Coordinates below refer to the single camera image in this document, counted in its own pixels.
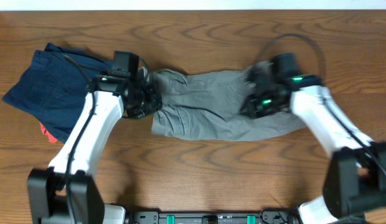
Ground red folded garment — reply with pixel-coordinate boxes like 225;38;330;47
40;123;59;143

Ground folded navy blue garment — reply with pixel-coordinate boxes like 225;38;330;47
2;43;113;142

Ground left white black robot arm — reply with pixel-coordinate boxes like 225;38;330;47
27;75;161;223

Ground grey shorts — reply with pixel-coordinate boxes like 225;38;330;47
150;69;305;141

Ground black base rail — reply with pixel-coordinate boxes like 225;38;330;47
124;208;302;224

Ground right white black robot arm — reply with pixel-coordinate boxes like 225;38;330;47
241;62;386;223

